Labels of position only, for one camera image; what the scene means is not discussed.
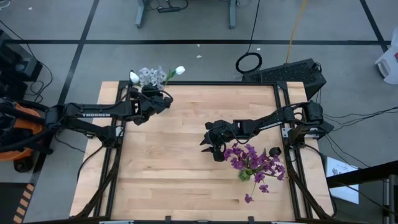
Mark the black power strip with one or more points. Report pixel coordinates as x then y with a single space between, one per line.
168 9

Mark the grey desk leg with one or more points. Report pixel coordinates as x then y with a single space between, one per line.
141 14
232 14

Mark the dark artificial tulip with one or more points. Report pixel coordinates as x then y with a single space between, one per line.
275 152

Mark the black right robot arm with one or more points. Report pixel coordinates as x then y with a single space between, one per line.
280 123

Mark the pale lilac flower bunch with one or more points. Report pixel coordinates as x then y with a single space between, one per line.
152 76

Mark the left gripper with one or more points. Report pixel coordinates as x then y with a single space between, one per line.
146 107

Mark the black equipment case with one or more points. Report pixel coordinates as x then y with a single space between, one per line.
15 65

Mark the purple artificial flower bunch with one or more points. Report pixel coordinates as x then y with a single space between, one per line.
273 169
236 152

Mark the white plastic object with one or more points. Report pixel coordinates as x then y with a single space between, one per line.
388 65

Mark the green glass vase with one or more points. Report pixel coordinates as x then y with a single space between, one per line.
244 175

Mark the black mat with orange stripes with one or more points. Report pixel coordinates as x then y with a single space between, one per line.
12 202

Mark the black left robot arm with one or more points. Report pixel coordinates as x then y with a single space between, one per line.
93 113

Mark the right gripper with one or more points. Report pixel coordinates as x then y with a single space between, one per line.
222 132

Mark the white artificial tulip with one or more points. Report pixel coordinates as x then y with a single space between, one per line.
134 77
179 70

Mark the grey metal post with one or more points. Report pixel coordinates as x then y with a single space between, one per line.
390 199

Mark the white printed paper sheet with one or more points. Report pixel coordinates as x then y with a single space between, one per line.
342 180

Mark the black aluminium table frame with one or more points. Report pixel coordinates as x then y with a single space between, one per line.
202 83

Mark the black metal beam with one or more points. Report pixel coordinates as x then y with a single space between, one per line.
360 175

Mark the orange black vacuum cleaner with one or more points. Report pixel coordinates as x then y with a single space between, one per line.
28 124

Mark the black computer tower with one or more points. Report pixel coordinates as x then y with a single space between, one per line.
284 74

